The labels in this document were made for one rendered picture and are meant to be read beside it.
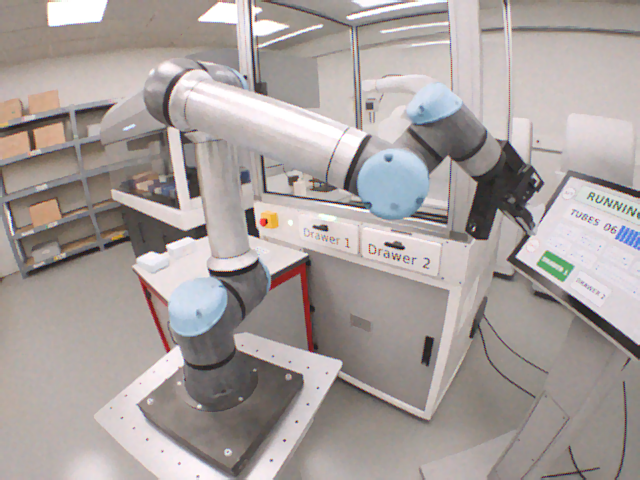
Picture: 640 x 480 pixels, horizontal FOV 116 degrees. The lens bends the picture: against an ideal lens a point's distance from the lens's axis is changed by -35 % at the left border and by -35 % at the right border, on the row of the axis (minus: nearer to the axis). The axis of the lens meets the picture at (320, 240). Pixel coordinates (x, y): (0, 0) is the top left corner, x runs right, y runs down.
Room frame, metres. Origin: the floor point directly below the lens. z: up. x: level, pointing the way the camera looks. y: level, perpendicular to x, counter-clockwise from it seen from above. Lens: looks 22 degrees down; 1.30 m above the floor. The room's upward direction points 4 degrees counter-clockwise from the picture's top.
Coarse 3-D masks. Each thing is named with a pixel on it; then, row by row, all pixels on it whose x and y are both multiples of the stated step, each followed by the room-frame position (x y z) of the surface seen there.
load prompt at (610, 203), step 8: (584, 184) 0.57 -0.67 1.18; (584, 192) 0.55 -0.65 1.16; (592, 192) 0.53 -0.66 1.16; (600, 192) 0.51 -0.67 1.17; (608, 192) 0.49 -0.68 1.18; (576, 200) 0.56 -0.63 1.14; (584, 200) 0.54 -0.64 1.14; (592, 200) 0.52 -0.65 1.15; (600, 200) 0.50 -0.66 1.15; (608, 200) 0.48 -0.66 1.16; (616, 200) 0.46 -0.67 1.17; (624, 200) 0.44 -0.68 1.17; (600, 208) 0.48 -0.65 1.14; (608, 208) 0.47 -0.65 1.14; (616, 208) 0.45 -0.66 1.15; (624, 208) 0.43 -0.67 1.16; (632, 208) 0.41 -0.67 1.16; (616, 216) 0.44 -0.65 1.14; (624, 216) 0.42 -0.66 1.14; (632, 216) 0.40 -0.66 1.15
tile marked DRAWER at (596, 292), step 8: (584, 272) 0.41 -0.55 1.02; (576, 280) 0.42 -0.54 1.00; (584, 280) 0.40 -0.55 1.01; (592, 280) 0.39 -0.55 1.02; (576, 288) 0.40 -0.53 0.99; (584, 288) 0.39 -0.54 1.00; (592, 288) 0.37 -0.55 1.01; (600, 288) 0.36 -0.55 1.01; (608, 288) 0.35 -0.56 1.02; (584, 296) 0.38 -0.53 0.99; (592, 296) 0.36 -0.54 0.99; (600, 296) 0.35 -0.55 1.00; (608, 296) 0.33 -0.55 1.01; (600, 304) 0.34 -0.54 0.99
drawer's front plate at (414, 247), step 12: (372, 240) 0.97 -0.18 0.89; (384, 240) 0.94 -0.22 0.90; (396, 240) 0.91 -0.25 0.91; (408, 240) 0.88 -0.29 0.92; (420, 240) 0.86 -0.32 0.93; (372, 252) 0.97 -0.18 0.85; (384, 252) 0.94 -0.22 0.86; (396, 252) 0.91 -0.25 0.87; (408, 252) 0.88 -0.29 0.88; (420, 252) 0.85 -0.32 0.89; (432, 252) 0.82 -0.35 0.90; (396, 264) 0.91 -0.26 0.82; (408, 264) 0.88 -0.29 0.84; (420, 264) 0.85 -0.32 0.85; (432, 264) 0.82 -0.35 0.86
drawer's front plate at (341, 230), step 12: (300, 216) 1.20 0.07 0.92; (312, 216) 1.17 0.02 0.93; (300, 228) 1.20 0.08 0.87; (312, 228) 1.16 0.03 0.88; (336, 228) 1.08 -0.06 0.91; (348, 228) 1.04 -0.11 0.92; (312, 240) 1.16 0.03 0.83; (324, 240) 1.12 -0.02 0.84; (336, 240) 1.08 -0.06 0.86; (348, 240) 1.04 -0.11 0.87
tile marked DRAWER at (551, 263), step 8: (544, 256) 0.53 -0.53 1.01; (552, 256) 0.51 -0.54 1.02; (536, 264) 0.53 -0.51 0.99; (544, 264) 0.51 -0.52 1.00; (552, 264) 0.49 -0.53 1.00; (560, 264) 0.48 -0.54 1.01; (568, 264) 0.46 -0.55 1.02; (552, 272) 0.48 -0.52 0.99; (560, 272) 0.46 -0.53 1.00; (568, 272) 0.45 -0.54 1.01; (560, 280) 0.45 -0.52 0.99
